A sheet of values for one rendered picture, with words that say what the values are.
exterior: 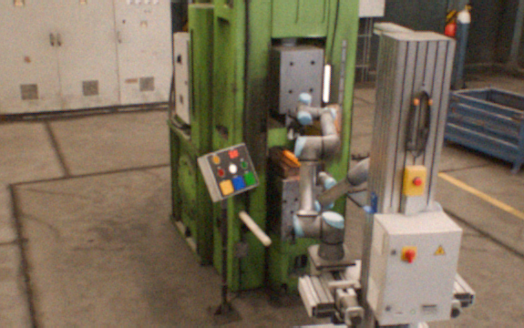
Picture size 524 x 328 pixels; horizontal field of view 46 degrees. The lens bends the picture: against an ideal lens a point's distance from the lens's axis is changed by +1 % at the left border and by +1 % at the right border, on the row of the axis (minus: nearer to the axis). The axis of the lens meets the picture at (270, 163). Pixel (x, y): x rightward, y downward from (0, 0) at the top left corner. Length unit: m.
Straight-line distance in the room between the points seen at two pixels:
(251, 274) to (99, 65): 5.22
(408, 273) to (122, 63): 6.85
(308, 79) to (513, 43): 9.37
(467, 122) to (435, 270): 5.04
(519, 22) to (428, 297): 10.38
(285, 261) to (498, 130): 3.90
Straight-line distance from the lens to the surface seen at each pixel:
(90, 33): 8.91
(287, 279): 4.39
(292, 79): 3.90
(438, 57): 2.74
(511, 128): 7.41
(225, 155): 3.72
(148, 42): 9.09
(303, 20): 4.03
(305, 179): 3.19
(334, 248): 3.26
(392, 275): 2.80
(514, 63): 13.01
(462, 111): 7.84
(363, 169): 3.47
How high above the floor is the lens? 2.41
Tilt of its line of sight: 20 degrees down
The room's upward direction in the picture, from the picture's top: 2 degrees clockwise
